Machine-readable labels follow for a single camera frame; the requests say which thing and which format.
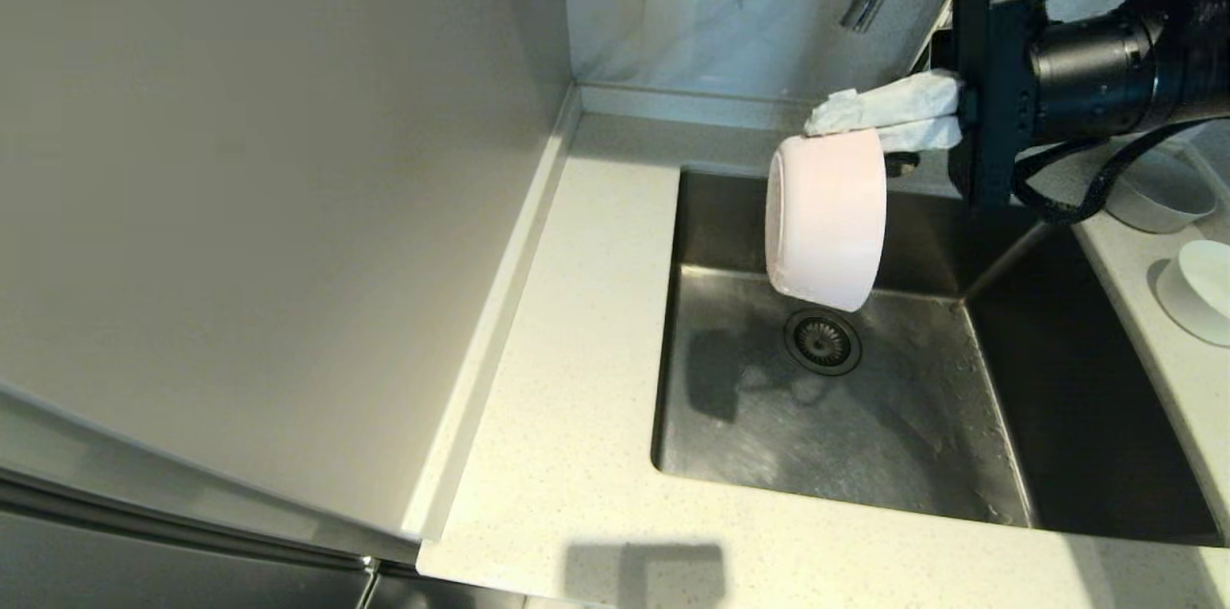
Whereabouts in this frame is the stainless steel sink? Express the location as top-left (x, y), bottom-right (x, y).
top-left (652, 165), bottom-right (1230, 549)

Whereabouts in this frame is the round metal drain strainer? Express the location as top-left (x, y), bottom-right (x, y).
top-left (782, 307), bottom-right (864, 377)

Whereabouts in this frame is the pink bowl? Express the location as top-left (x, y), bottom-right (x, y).
top-left (765, 129), bottom-right (888, 313)

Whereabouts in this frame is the tall grey cabinet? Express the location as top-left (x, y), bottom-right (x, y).
top-left (0, 0), bottom-right (583, 609)

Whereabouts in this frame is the steel bowl with white inside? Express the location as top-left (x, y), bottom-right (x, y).
top-left (1103, 146), bottom-right (1219, 235)

